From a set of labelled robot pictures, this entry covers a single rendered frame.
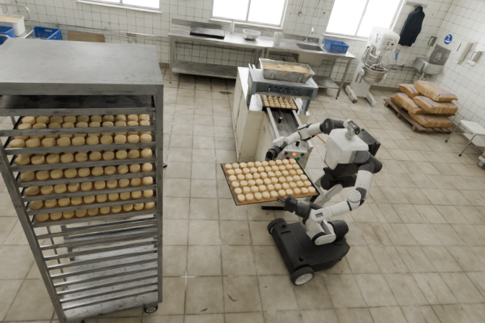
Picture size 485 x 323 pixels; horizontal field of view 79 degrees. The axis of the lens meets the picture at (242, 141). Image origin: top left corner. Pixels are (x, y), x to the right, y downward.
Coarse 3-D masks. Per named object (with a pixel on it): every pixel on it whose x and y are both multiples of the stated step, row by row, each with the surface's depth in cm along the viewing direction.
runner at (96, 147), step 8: (96, 144) 129; (104, 144) 130; (112, 144) 131; (120, 144) 132; (128, 144) 134; (136, 144) 135; (144, 144) 136; (152, 144) 137; (8, 152) 119; (16, 152) 120; (24, 152) 121; (32, 152) 122; (40, 152) 123; (48, 152) 124; (56, 152) 125
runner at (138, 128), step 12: (0, 132) 114; (12, 132) 115; (24, 132) 116; (36, 132) 118; (48, 132) 119; (60, 132) 121; (72, 132) 122; (84, 132) 124; (96, 132) 126; (108, 132) 127; (120, 132) 129
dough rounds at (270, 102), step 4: (264, 96) 339; (276, 96) 349; (264, 100) 331; (268, 100) 333; (272, 100) 333; (276, 100) 335; (280, 100) 336; (284, 100) 340; (288, 100) 343; (292, 100) 346; (264, 104) 327; (268, 104) 324; (272, 104) 325; (276, 104) 327; (280, 104) 331; (284, 104) 335; (288, 104) 332; (292, 104) 333; (292, 108) 328; (296, 108) 330
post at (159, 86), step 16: (160, 96) 122; (160, 112) 126; (160, 128) 130; (160, 144) 135; (160, 160) 140; (160, 176) 146; (160, 192) 152; (160, 208) 159; (160, 224) 166; (160, 240) 174; (160, 256) 182; (160, 272) 191; (160, 288) 202
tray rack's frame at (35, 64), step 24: (0, 48) 123; (24, 48) 127; (48, 48) 131; (72, 48) 135; (96, 48) 140; (120, 48) 145; (144, 48) 150; (0, 72) 107; (24, 72) 110; (48, 72) 113; (72, 72) 116; (96, 72) 119; (120, 72) 122; (144, 72) 126; (0, 144) 114; (0, 168) 119; (24, 216) 136; (96, 264) 226; (144, 264) 232; (48, 288) 169; (72, 288) 209; (144, 288) 217; (72, 312) 197; (96, 312) 199
